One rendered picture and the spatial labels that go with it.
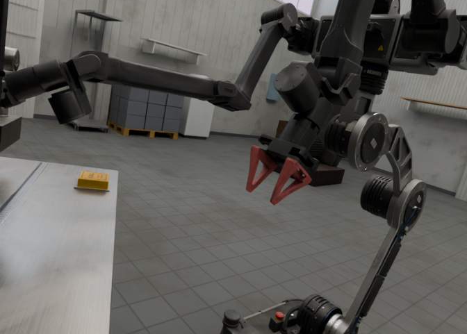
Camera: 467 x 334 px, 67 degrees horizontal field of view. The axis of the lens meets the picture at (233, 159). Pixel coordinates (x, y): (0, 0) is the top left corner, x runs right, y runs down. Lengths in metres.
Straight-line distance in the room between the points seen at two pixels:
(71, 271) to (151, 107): 6.29
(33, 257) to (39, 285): 0.07
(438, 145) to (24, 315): 8.66
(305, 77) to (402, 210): 1.08
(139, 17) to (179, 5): 0.96
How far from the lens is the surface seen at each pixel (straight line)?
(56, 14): 7.14
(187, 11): 8.24
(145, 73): 0.89
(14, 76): 0.82
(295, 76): 0.58
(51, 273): 0.59
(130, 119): 6.66
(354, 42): 0.67
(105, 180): 0.94
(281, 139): 0.61
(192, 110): 7.51
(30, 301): 0.54
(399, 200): 1.58
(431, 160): 8.90
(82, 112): 0.82
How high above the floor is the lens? 1.21
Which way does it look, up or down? 11 degrees down
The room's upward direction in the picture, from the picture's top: 12 degrees clockwise
